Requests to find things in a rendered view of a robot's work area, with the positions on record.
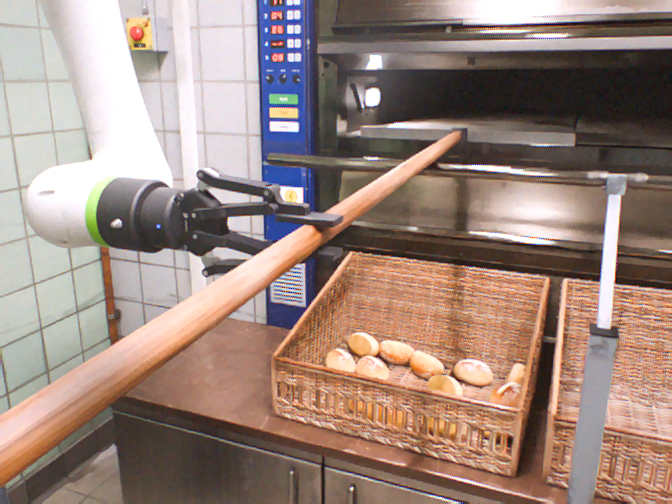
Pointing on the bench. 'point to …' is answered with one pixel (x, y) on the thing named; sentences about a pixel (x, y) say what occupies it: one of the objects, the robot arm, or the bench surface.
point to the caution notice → (292, 194)
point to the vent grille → (290, 287)
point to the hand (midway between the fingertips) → (310, 234)
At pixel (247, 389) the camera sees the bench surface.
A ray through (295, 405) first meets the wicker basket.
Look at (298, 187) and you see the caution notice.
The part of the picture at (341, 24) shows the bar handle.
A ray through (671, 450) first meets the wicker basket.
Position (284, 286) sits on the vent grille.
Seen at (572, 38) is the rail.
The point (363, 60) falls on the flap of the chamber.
